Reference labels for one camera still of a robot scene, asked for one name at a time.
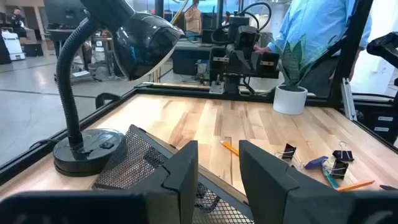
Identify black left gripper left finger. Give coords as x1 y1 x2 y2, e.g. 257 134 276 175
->
130 140 199 224

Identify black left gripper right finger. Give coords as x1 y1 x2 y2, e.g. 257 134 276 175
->
238 139 355 224

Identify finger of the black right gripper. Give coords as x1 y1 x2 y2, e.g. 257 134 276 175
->
257 51 280 79
208 46 230 82

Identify black binder clip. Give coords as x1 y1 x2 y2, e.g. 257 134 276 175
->
275 142 304 170
323 159 349 180
331 141 355 162

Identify blue rectangular eraser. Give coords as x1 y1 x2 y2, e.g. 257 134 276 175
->
304 156 329 170

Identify yellow wooden pencil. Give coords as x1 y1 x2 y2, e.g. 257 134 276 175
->
220 140 240 156
335 180 376 192

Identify purple handled scissors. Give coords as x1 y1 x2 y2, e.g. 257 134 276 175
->
322 160 340 189

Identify black mesh desk organizer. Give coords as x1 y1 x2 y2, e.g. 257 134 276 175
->
92 124 254 224

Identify snake plant in white pot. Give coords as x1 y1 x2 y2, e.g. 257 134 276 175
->
270 33 336 115

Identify person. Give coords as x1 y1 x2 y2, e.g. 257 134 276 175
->
183 0 203 41
253 0 373 97
6 7 28 38

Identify silver aluminium extrusion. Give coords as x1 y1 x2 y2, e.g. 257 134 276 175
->
341 77 358 121

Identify black chair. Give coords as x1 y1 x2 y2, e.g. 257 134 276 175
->
95 92 122 110

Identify black box with white labels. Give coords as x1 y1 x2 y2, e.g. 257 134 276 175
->
354 101 398 146

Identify white printer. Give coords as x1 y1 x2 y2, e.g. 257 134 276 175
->
1 30 26 62

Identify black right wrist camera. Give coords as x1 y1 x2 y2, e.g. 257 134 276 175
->
233 25 261 47

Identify black lamp power cable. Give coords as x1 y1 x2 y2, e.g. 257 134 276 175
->
29 138 60 150

